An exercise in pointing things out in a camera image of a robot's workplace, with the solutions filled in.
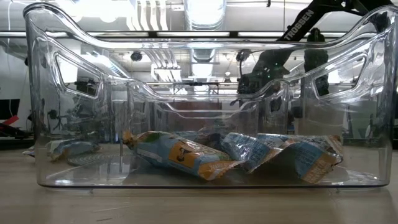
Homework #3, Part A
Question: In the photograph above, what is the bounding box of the black ceiling spotlight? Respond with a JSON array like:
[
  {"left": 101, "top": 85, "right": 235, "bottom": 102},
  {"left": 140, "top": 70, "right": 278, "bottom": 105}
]
[
  {"left": 235, "top": 47, "right": 252, "bottom": 63},
  {"left": 130, "top": 50, "right": 144, "bottom": 63}
]

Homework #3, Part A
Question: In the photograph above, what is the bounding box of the small red object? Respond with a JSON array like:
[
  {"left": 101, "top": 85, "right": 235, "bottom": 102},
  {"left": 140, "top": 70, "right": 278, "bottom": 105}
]
[{"left": 0, "top": 114, "right": 19, "bottom": 126}]

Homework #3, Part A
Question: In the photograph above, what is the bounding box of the blue and tan granola bar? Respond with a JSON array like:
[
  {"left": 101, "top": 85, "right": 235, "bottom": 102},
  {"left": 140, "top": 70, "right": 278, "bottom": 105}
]
[
  {"left": 257, "top": 133, "right": 345, "bottom": 185},
  {"left": 220, "top": 132, "right": 283, "bottom": 174}
]

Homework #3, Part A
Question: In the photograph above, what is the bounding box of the blue orange Quaker granola bar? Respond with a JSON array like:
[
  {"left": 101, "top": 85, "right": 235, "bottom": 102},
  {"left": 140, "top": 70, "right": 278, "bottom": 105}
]
[{"left": 122, "top": 129, "right": 247, "bottom": 182}]

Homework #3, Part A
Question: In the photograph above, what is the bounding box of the green cactus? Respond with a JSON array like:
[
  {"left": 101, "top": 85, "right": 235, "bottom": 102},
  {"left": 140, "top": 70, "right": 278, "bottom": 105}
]
[{"left": 303, "top": 27, "right": 330, "bottom": 96}]

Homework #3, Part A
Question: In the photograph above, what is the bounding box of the black table edge frame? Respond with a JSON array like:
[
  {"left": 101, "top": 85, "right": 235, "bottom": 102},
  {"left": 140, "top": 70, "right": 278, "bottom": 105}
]
[{"left": 0, "top": 136, "right": 34, "bottom": 150}]

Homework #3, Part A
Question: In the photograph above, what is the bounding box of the light blue Quaker granola bar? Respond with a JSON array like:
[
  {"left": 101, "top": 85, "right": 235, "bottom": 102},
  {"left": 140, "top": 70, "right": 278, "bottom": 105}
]
[{"left": 22, "top": 138, "right": 102, "bottom": 162}]

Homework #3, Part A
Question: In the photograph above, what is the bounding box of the large clear plastic bin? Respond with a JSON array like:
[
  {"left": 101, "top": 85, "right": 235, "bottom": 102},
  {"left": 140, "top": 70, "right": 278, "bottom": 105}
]
[
  {"left": 126, "top": 78, "right": 292, "bottom": 156},
  {"left": 22, "top": 1, "right": 398, "bottom": 191}
]

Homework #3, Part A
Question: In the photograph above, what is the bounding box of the white plant pot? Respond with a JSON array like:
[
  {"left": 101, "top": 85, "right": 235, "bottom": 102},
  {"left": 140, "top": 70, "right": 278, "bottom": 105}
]
[{"left": 294, "top": 98, "right": 343, "bottom": 136}]

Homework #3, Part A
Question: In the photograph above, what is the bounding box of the silver ceiling air duct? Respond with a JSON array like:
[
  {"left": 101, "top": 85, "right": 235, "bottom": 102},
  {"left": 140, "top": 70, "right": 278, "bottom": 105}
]
[{"left": 185, "top": 0, "right": 228, "bottom": 31}]

